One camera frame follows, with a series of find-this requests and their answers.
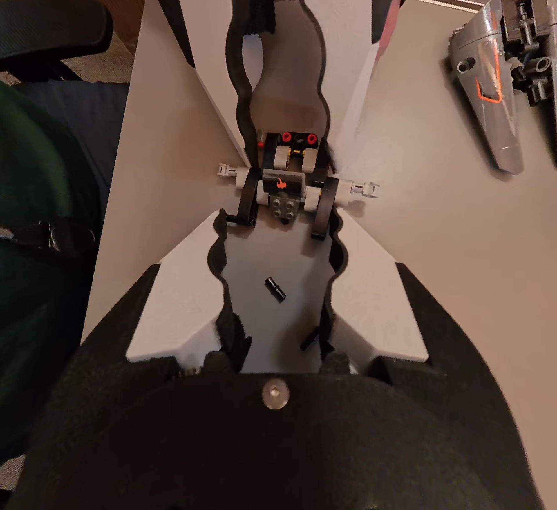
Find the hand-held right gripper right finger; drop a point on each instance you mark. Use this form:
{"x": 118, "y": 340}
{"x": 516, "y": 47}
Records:
{"x": 374, "y": 310}

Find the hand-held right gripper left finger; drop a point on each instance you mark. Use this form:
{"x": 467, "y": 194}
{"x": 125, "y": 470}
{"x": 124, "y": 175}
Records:
{"x": 178, "y": 310}

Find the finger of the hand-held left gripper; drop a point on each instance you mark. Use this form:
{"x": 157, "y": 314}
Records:
{"x": 343, "y": 40}
{"x": 209, "y": 40}

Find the black grey lego subassembly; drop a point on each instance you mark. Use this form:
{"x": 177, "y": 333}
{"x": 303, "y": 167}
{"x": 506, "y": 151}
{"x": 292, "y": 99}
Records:
{"x": 283, "y": 184}

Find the grey lego wing assembly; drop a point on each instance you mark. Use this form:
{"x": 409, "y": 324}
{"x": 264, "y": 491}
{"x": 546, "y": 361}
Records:
{"x": 491, "y": 83}

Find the black chair armrest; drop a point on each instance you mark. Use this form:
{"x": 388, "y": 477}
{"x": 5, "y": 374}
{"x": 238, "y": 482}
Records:
{"x": 52, "y": 27}

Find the person's blue jeans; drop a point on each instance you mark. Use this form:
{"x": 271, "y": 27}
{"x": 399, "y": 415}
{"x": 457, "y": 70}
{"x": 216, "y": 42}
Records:
{"x": 87, "y": 127}

